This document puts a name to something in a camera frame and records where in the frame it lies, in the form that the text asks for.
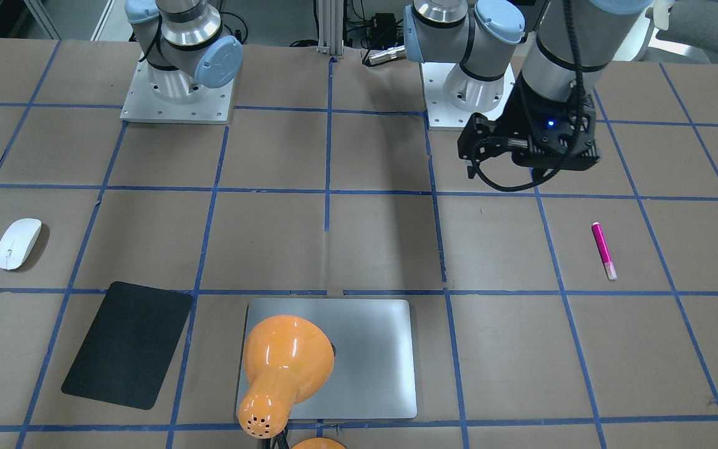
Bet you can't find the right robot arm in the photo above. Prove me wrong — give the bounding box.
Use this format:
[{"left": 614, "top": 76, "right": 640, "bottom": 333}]
[{"left": 0, "top": 1, "right": 243, "bottom": 188}]

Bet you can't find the white computer mouse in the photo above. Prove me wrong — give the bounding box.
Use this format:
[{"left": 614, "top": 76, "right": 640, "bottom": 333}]
[{"left": 0, "top": 217, "right": 42, "bottom": 271}]

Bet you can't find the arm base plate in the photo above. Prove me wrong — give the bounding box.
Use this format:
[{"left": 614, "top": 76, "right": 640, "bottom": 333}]
[
  {"left": 120, "top": 60, "right": 234, "bottom": 125},
  {"left": 421, "top": 62, "right": 515, "bottom": 131}
]

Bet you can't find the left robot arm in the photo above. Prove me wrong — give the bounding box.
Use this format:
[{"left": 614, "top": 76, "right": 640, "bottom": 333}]
[{"left": 403, "top": 1, "right": 650, "bottom": 180}]

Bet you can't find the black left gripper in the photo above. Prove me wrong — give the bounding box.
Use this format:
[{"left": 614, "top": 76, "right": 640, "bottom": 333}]
[{"left": 502, "top": 94, "right": 600, "bottom": 171}]

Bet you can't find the aluminium frame post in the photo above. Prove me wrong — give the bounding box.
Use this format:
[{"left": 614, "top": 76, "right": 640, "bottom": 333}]
[{"left": 315, "top": 0, "right": 347, "bottom": 59}]

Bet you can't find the orange desk lamp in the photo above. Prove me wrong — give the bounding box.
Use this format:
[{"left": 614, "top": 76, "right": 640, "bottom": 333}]
[{"left": 236, "top": 315, "right": 335, "bottom": 447}]

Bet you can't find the pink marker pen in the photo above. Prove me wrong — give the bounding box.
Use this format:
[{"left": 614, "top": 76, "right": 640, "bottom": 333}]
[{"left": 591, "top": 222, "right": 618, "bottom": 281}]

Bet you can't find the silver apple laptop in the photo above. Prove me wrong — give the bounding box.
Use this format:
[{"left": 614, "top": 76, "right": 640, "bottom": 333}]
[{"left": 246, "top": 298, "right": 417, "bottom": 421}]

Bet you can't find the black mousepad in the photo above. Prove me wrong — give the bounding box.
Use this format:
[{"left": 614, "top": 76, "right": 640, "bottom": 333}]
[{"left": 62, "top": 281, "right": 193, "bottom": 411}]

